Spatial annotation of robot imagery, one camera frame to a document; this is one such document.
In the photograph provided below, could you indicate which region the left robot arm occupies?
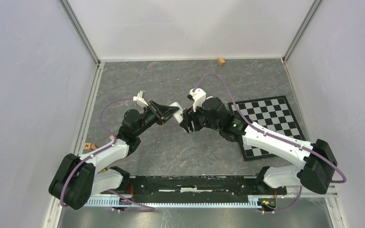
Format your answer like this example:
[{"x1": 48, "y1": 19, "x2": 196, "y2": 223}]
[{"x1": 48, "y1": 101, "x2": 182, "y2": 210}]

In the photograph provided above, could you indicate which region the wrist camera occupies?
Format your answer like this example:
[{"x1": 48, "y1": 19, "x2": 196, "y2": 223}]
[
  {"x1": 133, "y1": 90, "x2": 148, "y2": 108},
  {"x1": 188, "y1": 88, "x2": 206, "y2": 112}
]

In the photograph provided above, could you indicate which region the slotted cable duct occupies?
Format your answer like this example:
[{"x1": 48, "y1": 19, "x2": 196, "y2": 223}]
[{"x1": 85, "y1": 196, "x2": 262, "y2": 209}]

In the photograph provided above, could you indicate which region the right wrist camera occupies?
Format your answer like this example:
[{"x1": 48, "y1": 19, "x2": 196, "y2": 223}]
[{"x1": 188, "y1": 88, "x2": 206, "y2": 112}]

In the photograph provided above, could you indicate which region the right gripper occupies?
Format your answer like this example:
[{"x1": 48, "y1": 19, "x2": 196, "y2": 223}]
[{"x1": 180, "y1": 99, "x2": 221, "y2": 134}]

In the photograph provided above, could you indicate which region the small wooden block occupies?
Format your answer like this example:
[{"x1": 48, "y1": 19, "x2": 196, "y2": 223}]
[{"x1": 217, "y1": 57, "x2": 226, "y2": 66}]

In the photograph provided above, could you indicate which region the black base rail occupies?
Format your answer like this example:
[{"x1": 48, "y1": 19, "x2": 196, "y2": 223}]
[{"x1": 115, "y1": 175, "x2": 287, "y2": 203}]

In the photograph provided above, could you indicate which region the black white chessboard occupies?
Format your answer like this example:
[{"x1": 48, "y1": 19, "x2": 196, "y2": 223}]
[{"x1": 236, "y1": 95, "x2": 305, "y2": 161}]

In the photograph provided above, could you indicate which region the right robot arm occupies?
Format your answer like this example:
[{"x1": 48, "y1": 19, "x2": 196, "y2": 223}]
[{"x1": 178, "y1": 98, "x2": 337, "y2": 194}]

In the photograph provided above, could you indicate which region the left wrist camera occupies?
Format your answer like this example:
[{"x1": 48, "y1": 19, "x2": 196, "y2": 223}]
[{"x1": 133, "y1": 90, "x2": 148, "y2": 108}]

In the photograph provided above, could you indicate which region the wooden letter block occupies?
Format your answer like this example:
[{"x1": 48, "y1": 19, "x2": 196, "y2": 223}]
[{"x1": 84, "y1": 143, "x2": 94, "y2": 150}]

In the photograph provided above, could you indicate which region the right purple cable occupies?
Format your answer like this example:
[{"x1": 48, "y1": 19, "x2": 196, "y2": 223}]
[{"x1": 192, "y1": 73, "x2": 347, "y2": 215}]

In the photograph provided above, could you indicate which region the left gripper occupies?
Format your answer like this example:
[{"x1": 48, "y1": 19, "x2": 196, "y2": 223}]
[{"x1": 134, "y1": 100, "x2": 179, "y2": 136}]

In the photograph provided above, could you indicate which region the wooden arch block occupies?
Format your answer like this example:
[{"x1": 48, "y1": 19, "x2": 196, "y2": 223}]
[{"x1": 89, "y1": 135, "x2": 115, "y2": 151}]

